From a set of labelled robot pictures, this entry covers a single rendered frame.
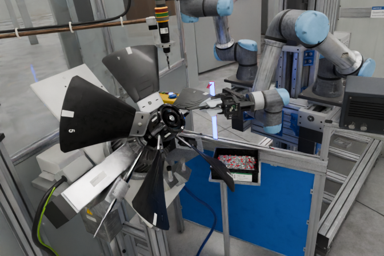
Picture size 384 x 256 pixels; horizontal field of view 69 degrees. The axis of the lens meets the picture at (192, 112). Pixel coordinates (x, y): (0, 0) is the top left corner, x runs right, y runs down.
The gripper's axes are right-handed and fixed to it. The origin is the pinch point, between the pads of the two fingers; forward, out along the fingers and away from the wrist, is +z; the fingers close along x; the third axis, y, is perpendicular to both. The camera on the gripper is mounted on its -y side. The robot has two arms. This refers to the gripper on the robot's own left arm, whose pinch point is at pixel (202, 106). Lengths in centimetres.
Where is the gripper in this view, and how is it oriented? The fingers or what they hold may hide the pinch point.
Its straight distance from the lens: 115.3
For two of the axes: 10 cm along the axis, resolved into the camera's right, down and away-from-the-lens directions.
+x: 0.8, 8.4, 5.3
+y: 1.6, 5.2, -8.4
